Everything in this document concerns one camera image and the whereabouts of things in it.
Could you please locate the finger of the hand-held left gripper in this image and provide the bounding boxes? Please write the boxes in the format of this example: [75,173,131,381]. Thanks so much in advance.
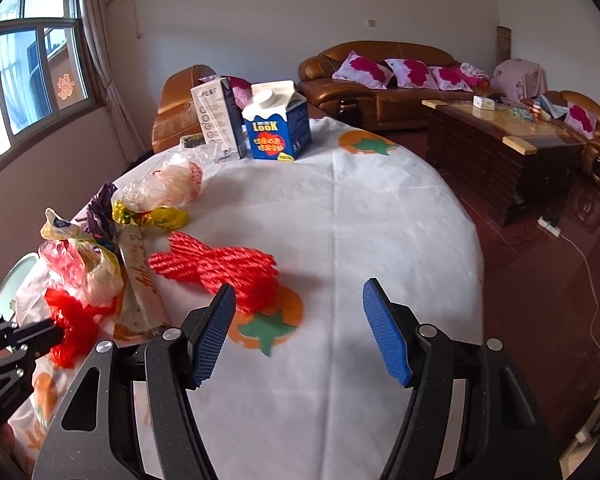
[0,355,36,413]
[0,314,65,361]

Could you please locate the brown leather sofa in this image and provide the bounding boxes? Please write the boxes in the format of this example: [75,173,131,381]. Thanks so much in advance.
[297,41,503,133]

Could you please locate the gold foil wrapper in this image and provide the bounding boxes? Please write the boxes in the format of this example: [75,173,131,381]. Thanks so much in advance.
[111,199,189,231]

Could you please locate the pink floral cover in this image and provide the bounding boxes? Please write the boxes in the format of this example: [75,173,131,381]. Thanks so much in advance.
[490,58,548,103]

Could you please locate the white persimmon print tablecloth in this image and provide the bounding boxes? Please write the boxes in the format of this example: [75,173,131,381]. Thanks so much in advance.
[7,115,486,480]

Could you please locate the pink curtain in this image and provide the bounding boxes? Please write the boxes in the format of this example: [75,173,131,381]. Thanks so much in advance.
[77,0,146,158]

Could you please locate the large red foam net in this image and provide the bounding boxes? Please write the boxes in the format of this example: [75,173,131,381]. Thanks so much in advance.
[147,231,281,313]

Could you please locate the pink floral pillow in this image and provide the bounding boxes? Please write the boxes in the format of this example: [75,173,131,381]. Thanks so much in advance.
[228,76,253,111]
[428,65,473,92]
[384,58,433,88]
[332,51,395,90]
[564,101,598,138]

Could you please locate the purple wrapper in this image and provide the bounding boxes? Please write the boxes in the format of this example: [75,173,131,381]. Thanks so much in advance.
[75,182,118,251]

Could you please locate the green cartoon print bin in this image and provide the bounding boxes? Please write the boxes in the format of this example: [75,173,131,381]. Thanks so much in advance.
[0,252,41,321]

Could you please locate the clear red print plastic bag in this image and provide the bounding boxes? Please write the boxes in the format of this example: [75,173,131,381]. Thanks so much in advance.
[122,152,205,211]

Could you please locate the pink crumpled cloth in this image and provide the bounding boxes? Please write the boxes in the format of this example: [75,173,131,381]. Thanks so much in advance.
[460,62,491,87]

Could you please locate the white cable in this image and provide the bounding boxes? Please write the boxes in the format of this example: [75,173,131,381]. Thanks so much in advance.
[560,232,600,356]

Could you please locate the yellow plastic bag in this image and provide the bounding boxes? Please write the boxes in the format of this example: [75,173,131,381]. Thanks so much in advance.
[40,207,126,306]

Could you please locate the dark wooden coffee table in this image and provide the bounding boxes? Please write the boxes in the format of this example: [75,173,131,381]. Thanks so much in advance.
[421,97,586,228]

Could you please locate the small red foam net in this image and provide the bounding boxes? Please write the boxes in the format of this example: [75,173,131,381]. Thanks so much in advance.
[44,285,118,368]

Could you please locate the sliding glass window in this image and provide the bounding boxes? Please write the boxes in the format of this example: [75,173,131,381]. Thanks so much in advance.
[0,0,106,158]

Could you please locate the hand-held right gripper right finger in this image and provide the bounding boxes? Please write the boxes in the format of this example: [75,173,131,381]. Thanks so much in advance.
[362,277,563,480]

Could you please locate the blue milk carton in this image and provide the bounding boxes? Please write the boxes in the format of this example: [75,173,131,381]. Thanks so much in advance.
[242,81,313,162]

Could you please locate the wrappers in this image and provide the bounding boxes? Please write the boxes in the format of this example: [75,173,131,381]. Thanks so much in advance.
[112,225,171,341]

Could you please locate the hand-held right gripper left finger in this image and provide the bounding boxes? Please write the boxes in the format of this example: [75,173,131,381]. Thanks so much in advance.
[32,282,237,480]

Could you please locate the white and blue paper box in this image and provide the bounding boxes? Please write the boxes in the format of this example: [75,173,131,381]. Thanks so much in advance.
[190,76,253,161]

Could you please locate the red paper window decal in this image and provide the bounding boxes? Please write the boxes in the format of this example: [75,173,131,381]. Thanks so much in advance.
[57,74,83,103]

